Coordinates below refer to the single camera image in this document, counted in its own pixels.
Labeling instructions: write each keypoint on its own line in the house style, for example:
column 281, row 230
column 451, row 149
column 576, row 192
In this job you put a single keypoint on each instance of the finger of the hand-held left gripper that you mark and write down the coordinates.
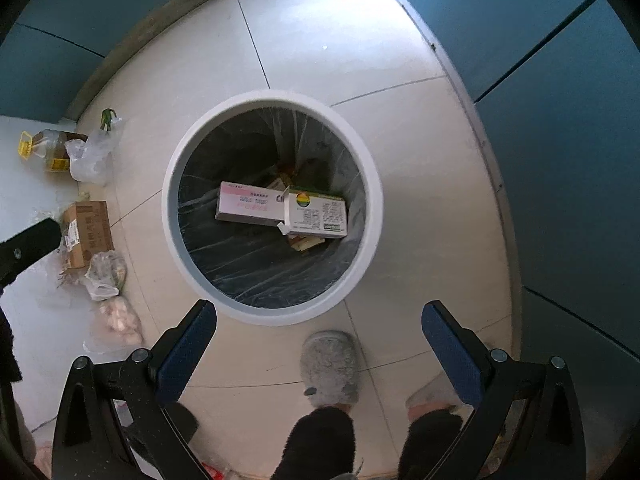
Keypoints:
column 30, row 247

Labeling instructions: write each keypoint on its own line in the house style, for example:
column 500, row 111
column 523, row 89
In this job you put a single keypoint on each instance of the pink and white carton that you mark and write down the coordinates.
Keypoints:
column 245, row 202

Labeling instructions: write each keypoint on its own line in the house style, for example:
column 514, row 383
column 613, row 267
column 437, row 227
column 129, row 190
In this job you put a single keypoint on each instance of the white round trash bin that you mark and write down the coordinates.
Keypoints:
column 272, row 96

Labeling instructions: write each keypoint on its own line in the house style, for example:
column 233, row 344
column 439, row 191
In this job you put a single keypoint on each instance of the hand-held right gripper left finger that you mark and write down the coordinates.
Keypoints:
column 187, row 355

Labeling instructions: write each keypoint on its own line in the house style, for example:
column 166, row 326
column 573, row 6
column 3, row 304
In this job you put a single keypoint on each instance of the clear plastic bin liner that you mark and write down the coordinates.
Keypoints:
column 240, row 280

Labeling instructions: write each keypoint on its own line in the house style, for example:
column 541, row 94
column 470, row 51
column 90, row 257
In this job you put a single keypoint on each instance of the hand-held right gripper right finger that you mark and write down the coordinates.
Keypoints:
column 452, row 355

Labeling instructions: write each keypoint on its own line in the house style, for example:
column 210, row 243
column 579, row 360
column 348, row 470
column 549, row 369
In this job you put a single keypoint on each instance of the cooking oil bottle yellow cap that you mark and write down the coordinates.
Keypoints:
column 55, row 147

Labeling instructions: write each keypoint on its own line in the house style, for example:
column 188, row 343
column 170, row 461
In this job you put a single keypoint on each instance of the bag of pink meat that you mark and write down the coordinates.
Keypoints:
column 117, row 317

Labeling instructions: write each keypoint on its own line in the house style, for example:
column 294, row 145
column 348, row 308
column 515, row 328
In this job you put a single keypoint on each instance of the person's right leg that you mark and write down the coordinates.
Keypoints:
column 430, row 442

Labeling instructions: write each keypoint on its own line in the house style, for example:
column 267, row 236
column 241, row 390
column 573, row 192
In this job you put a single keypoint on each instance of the clear plastic bag with greens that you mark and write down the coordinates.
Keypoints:
column 92, row 157

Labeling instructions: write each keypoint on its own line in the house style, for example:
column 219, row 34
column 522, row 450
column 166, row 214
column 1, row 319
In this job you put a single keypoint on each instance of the white carton with green label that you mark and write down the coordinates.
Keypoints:
column 315, row 215

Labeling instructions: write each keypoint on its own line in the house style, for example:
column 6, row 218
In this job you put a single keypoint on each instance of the clear bag of ginger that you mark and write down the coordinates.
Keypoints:
column 107, row 270

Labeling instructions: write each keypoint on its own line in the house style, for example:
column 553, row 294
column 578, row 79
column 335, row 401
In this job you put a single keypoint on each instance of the pale fuzzy slipper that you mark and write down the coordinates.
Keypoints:
column 432, row 395

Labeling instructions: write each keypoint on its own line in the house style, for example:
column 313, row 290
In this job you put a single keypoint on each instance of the yellow paper scrap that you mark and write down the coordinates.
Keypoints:
column 305, row 244
column 284, row 178

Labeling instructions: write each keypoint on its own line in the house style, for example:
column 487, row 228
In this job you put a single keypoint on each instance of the person's left leg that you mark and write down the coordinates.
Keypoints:
column 320, row 442

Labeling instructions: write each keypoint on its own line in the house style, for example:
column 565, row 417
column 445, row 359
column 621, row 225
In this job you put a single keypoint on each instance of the person's leg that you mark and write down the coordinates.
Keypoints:
column 430, row 442
column 320, row 442

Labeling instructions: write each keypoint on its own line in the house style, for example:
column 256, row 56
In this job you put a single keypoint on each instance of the brown cardboard box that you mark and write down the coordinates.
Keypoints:
column 90, row 230

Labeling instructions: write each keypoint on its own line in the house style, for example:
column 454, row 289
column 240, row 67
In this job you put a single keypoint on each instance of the grey fuzzy slipper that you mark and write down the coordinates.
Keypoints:
column 327, row 365

